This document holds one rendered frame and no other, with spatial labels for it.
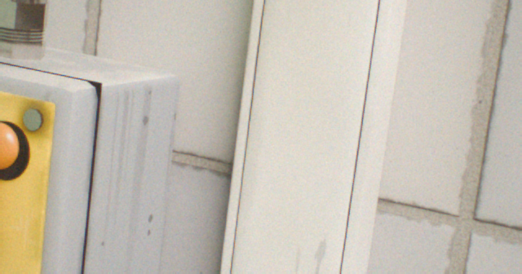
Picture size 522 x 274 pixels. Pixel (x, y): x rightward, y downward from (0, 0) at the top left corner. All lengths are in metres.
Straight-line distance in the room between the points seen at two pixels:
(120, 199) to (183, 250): 0.05
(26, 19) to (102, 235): 0.08
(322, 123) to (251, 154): 0.03
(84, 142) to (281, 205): 0.07
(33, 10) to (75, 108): 0.06
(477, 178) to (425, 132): 0.02
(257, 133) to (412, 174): 0.05
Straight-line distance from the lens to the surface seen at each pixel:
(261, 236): 0.37
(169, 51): 0.40
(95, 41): 0.42
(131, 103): 0.37
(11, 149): 0.34
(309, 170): 0.36
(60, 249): 0.35
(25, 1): 0.38
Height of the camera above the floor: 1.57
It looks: 11 degrees down
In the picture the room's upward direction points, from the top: 7 degrees clockwise
